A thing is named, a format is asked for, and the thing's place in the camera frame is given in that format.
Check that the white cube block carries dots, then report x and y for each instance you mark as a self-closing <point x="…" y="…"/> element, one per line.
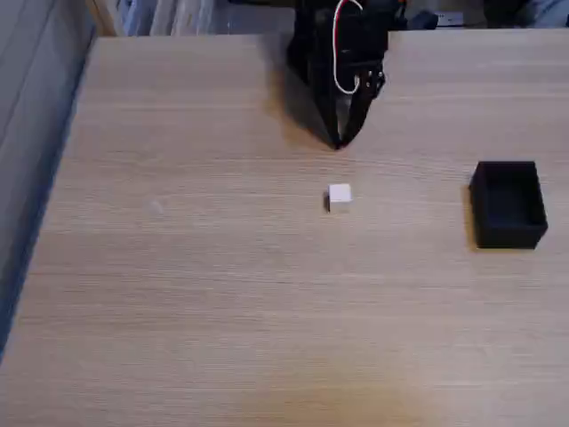
<point x="340" y="195"/>

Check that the black open box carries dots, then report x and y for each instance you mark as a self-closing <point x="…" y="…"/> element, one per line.
<point x="509" y="209"/>

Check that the black device with white label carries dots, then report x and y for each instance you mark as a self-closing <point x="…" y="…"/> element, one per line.
<point x="429" y="21"/>

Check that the white stacked panels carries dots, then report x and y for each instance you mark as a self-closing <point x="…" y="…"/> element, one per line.
<point x="178" y="17"/>

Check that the dark blue object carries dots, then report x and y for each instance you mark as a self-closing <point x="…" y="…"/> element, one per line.
<point x="529" y="13"/>

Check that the light wooden frame bar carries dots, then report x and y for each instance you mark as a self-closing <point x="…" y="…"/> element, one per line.
<point x="101" y="18"/>

